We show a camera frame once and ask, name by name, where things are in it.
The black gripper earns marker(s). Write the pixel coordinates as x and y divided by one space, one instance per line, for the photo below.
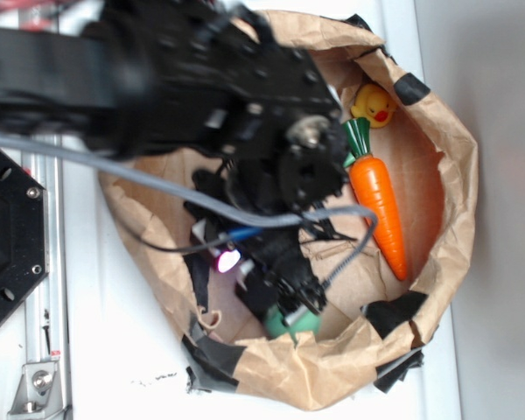
267 267

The green ball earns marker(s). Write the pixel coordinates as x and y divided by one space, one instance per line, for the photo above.
302 320

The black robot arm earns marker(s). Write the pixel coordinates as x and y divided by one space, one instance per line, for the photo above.
195 102

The brown paper bag bin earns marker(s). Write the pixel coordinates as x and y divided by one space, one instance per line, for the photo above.
371 318

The orange toy carrot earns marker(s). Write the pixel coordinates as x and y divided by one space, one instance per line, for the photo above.
373 189

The white tray board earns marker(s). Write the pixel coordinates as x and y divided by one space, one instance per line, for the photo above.
126 362

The yellow rubber duck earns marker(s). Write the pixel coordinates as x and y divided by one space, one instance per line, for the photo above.
374 104

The aluminium extrusion rail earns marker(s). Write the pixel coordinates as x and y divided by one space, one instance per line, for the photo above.
45 310

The metal corner bracket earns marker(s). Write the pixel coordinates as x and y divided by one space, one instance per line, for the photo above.
39 393

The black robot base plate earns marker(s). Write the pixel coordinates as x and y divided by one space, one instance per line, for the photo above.
23 260

